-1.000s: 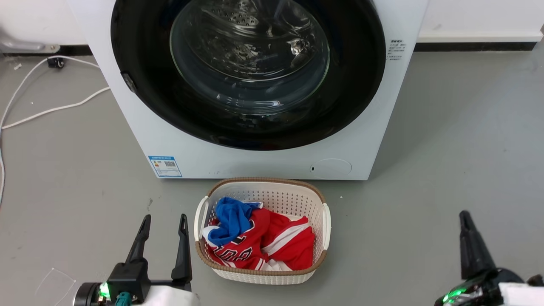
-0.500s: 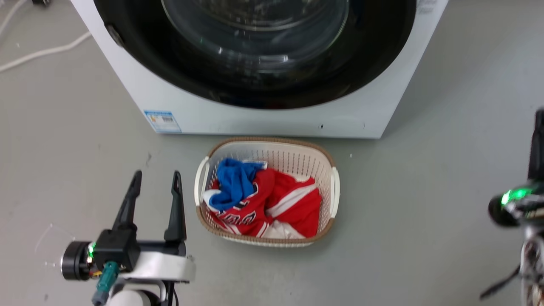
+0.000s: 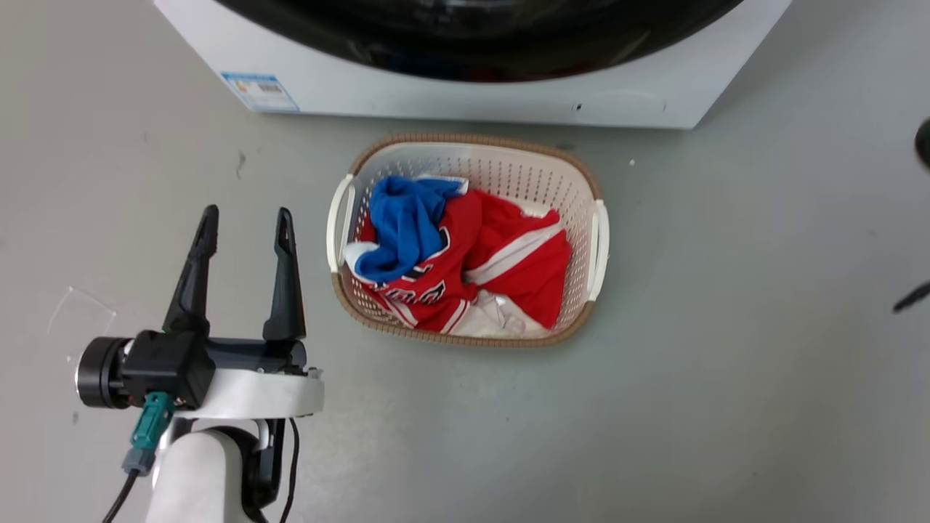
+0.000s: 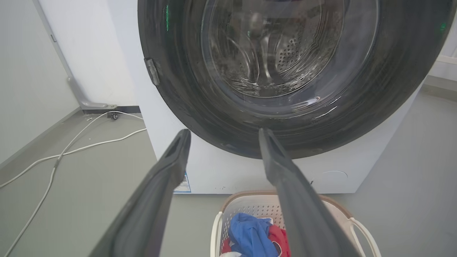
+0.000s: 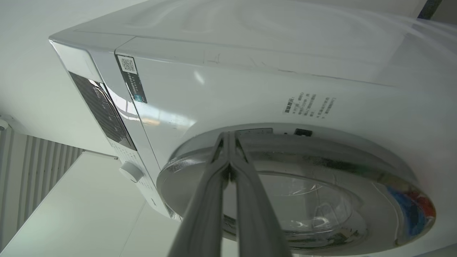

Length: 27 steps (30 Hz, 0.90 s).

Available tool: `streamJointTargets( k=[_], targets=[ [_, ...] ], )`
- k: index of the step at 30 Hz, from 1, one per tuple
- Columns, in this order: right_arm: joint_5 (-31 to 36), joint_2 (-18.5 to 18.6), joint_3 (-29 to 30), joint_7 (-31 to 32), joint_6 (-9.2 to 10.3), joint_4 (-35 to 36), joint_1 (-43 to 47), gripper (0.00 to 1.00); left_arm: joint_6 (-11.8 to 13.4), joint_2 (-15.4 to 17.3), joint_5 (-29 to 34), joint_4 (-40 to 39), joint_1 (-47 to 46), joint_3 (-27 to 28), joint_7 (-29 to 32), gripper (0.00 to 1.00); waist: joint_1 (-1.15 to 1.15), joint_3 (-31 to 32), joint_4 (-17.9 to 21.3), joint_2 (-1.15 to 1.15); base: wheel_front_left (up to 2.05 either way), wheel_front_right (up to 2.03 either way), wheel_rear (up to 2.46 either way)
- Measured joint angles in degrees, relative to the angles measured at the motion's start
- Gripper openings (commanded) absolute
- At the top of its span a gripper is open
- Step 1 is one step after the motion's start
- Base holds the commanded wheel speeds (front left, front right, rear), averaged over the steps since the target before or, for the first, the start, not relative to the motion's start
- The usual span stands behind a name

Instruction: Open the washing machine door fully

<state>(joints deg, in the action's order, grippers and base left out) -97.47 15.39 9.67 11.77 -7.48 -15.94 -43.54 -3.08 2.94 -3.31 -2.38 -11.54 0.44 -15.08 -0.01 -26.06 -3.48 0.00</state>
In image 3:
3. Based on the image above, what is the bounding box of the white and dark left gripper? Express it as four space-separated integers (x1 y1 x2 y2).
163 205 326 421

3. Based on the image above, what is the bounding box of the white washing machine body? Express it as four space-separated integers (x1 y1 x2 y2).
153 0 793 130

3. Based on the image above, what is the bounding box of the dark round washing machine door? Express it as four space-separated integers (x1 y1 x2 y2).
214 0 746 84

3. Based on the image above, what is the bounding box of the blue garment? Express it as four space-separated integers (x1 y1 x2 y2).
353 175 467 285

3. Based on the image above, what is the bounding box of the blue energy label sticker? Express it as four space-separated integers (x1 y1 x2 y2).
220 71 301 113

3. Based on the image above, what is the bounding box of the white garment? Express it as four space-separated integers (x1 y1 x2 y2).
449 290 551 339

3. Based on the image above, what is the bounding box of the red and white jersey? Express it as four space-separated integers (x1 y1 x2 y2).
355 189 574 336

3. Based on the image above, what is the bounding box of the white and brown laundry basket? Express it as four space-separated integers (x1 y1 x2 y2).
326 133 610 349

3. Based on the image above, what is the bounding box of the teal cable connector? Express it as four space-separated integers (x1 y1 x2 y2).
121 392 177 477

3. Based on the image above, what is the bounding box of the thin black cable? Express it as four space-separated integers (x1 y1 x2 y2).
279 417 302 523
101 471 140 523

